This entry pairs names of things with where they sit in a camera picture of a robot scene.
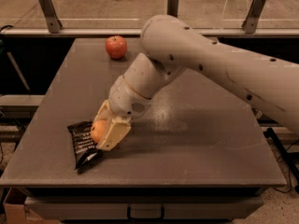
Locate metal bracket post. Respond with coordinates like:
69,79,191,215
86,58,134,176
242,0,266,34
167,0,179,17
38,0,62,34

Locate red apple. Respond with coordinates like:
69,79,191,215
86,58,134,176
105,35,127,60

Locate black rxbar chocolate wrapper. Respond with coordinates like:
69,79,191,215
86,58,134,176
67,121,103,170

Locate cardboard box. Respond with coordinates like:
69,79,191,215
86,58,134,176
3,189,61,224

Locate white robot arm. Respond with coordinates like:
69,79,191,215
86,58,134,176
91,15,299,151

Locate right metal bracket post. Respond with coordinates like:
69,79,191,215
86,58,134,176
242,0,266,34

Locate grey drawer with handle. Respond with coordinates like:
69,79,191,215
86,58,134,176
25,197,263,221

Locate metal rail beam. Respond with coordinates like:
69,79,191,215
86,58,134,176
1,27,299,38

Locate orange fruit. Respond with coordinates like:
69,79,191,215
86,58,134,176
91,120,107,143

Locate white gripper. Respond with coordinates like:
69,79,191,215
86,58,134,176
93,76,151,151

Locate middle metal bracket post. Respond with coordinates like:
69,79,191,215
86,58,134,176
167,0,179,17

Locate left metal bracket post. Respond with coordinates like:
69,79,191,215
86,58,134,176
38,0,62,34

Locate black stand leg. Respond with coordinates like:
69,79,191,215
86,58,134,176
263,128,299,188

